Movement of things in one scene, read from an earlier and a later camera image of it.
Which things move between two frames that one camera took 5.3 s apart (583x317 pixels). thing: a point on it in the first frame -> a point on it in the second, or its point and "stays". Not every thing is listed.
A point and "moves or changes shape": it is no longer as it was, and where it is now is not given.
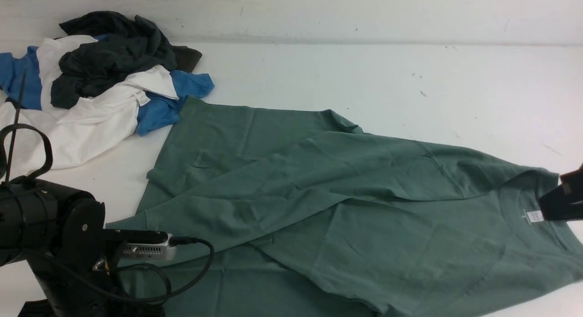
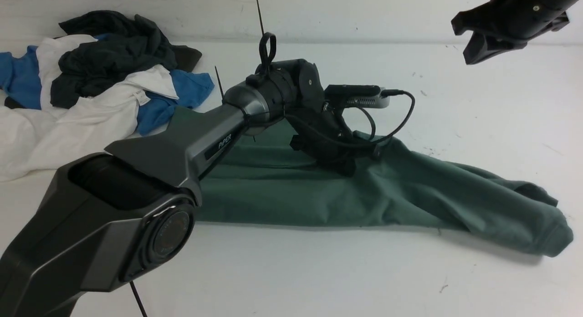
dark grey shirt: x=127 y=46 stays
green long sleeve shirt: x=296 y=212 moves or changes shape
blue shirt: x=19 y=82 stays
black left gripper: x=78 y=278 -> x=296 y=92
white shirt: x=39 y=140 stays
